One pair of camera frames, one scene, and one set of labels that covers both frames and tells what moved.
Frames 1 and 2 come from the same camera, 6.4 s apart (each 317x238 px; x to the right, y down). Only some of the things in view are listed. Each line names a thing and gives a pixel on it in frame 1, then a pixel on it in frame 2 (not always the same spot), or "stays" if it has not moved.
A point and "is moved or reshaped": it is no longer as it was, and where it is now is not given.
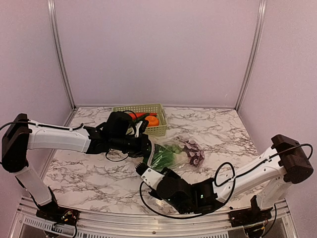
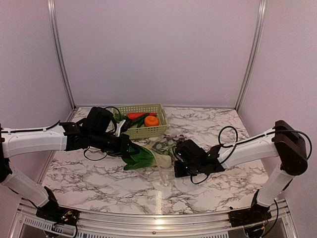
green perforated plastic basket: (157, 108) stays
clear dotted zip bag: (175, 151) is moved or reshaped
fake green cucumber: (140, 118) stays
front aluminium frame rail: (91, 225) stays
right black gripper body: (167, 171) → (192, 168)
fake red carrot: (133, 116) stays
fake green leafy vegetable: (163, 155) is moved or reshaped
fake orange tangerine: (153, 121) stays
